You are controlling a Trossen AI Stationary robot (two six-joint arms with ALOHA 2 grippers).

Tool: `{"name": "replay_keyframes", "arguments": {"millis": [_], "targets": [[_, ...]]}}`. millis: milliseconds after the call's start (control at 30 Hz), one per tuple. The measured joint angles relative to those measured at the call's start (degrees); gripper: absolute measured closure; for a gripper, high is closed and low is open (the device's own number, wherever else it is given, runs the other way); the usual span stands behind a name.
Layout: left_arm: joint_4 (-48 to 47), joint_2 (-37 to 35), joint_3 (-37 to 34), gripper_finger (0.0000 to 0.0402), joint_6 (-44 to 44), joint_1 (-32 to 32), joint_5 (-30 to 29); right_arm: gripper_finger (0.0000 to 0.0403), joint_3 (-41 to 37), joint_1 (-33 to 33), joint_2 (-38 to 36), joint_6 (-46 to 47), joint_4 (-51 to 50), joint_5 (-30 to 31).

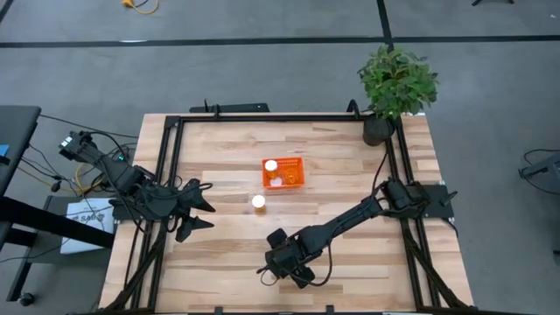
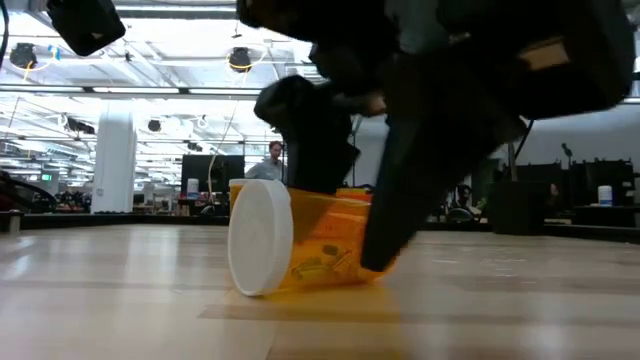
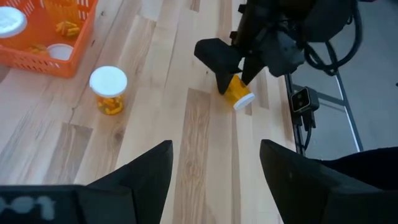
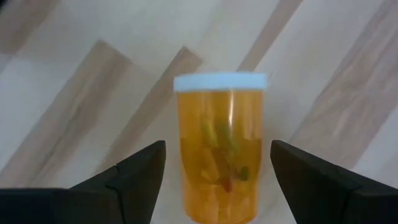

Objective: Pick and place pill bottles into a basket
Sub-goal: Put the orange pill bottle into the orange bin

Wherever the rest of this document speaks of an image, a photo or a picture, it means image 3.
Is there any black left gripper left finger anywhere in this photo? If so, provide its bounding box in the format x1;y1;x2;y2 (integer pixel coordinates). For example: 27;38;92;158
76;139;174;224

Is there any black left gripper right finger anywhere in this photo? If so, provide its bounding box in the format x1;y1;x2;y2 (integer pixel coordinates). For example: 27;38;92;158
259;139;398;224

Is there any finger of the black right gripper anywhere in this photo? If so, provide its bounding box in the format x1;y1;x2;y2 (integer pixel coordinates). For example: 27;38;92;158
194;37;244;95
241;55;266;85

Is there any orange plastic basket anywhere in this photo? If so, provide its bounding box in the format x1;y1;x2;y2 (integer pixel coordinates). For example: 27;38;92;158
0;0;99;79

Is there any small table-level camera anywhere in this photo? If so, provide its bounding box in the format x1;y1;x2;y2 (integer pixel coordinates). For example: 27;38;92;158
290;86;320;113

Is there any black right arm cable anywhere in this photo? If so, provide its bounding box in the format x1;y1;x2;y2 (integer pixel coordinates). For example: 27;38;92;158
303;0;364;77

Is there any black metal table frame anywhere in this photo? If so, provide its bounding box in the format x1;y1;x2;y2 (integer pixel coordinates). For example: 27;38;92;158
284;40;364;156

